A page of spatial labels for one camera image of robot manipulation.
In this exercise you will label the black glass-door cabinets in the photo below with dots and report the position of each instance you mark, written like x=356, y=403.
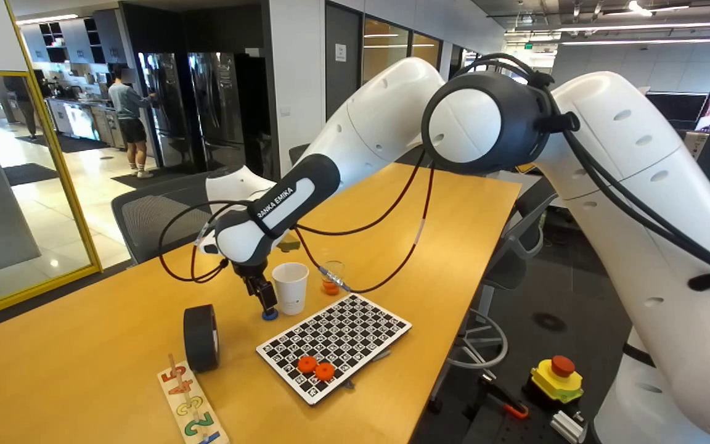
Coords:
x=215, y=106

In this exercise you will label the black office chair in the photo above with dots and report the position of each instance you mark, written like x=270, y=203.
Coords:
x=511, y=247

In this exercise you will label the grey office chair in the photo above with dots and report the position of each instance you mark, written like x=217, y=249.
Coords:
x=148, y=222

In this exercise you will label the yellow framed glass partition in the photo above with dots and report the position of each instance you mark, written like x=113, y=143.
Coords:
x=63, y=163

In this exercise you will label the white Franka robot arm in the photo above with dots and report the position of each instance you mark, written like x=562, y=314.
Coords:
x=641, y=163

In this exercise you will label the white paper cup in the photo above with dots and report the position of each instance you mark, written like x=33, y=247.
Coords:
x=293, y=286

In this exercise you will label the silver metal block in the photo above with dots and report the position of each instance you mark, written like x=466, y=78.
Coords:
x=567, y=425

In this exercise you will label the person in shirt and shorts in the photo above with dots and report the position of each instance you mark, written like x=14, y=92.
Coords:
x=128, y=106

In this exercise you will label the clear plastic cup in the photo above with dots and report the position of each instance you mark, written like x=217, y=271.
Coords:
x=336, y=271

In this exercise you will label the yellow emergency stop button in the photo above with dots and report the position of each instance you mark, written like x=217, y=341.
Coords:
x=556, y=383

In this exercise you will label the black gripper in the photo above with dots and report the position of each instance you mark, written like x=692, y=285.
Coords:
x=257, y=280

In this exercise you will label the dark framed glass door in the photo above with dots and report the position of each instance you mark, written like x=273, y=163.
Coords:
x=342, y=82

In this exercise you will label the black tape roll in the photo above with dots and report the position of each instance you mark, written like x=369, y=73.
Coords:
x=198, y=337

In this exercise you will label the white paper wall sign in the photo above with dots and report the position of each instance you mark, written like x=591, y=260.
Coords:
x=341, y=53

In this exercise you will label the black white marker checkerboard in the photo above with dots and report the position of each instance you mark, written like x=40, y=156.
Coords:
x=346, y=341

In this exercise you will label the wooden number puzzle strip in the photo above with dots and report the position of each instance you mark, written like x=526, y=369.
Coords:
x=191, y=408

